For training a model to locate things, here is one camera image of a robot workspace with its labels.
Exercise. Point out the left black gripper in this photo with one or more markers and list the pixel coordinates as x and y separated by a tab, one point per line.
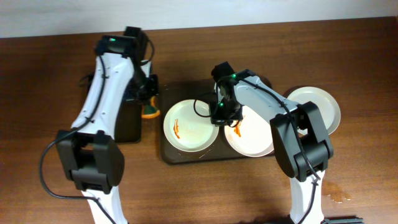
148	94

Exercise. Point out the white plate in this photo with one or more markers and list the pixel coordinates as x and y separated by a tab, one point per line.
187	126
327	105
252	137

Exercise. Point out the brown serving tray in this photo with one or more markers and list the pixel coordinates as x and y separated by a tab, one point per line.
171	94

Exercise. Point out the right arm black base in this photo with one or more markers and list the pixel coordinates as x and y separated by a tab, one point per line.
342	221

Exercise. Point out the black water tray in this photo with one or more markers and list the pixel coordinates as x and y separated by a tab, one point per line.
127	121

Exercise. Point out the orange and green sponge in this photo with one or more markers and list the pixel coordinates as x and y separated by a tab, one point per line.
150	110

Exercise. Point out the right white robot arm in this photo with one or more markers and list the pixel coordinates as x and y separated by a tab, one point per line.
302	145

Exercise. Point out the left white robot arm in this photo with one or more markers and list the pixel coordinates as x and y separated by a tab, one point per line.
88	152

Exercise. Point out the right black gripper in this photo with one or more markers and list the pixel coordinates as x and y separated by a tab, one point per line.
224	118

